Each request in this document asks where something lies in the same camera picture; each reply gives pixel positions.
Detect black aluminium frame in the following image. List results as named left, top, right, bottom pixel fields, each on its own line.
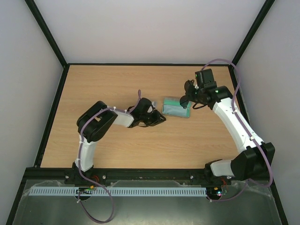
left=5, top=0, right=289, bottom=225

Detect grey felt glasses case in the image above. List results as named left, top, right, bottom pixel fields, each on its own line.
left=162, top=97, right=191, bottom=118

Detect right green circuit board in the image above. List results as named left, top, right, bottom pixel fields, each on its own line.
left=212, top=185, right=228, bottom=196

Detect green circuit board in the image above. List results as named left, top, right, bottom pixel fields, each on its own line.
left=78, top=186, right=97, bottom=192
left=212, top=185, right=228, bottom=196

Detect black round sunglasses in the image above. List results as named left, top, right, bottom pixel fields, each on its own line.
left=180, top=80, right=195, bottom=109

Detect blue cleaning cloth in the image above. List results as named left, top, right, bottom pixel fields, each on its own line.
left=162, top=105, right=189, bottom=118

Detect light blue slotted cable duct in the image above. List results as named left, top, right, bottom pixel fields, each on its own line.
left=29, top=187, right=207, bottom=197

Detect left green circuit board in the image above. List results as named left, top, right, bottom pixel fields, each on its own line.
left=78, top=186, right=97, bottom=192

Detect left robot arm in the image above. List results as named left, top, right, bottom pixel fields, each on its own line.
left=67, top=97, right=166, bottom=185

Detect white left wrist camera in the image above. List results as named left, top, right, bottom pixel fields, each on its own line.
left=151, top=101, right=157, bottom=110

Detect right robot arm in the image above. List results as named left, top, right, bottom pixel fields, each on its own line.
left=190, top=69, right=275, bottom=184

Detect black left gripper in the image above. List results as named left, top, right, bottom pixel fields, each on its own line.
left=140, top=109, right=166, bottom=126

